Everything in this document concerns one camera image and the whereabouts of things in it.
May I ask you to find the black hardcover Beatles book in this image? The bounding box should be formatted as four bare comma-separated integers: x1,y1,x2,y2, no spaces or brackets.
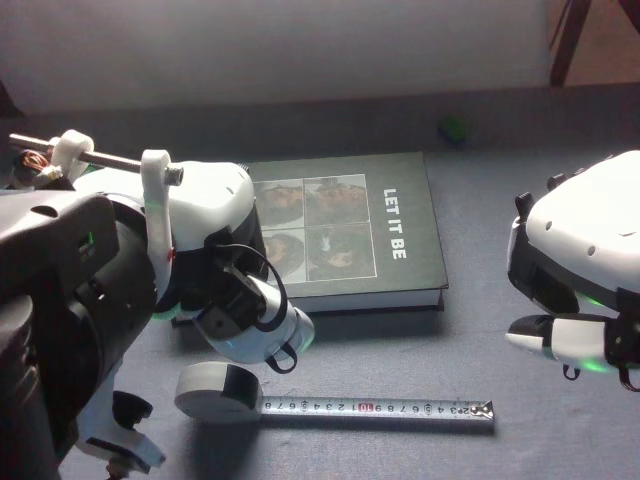
171,152,450,329

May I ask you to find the grey tape measure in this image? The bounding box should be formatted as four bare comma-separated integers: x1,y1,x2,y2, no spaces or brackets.
173,362,496,435

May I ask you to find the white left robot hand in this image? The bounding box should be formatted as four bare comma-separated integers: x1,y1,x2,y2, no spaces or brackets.
74,159,316,374

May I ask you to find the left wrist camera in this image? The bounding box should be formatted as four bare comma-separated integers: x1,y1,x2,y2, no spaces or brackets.
82,391,167,476

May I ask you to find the green toy block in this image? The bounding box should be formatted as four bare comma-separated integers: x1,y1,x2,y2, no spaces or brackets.
438,115,471,147

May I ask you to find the grey table cloth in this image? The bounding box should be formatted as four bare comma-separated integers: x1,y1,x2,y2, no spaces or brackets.
0,82,640,480

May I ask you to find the dark wooden furniture leg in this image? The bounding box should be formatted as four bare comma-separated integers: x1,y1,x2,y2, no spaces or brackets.
548,0,594,87

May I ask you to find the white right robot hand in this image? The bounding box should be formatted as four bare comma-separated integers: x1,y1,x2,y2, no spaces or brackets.
503,149,640,392

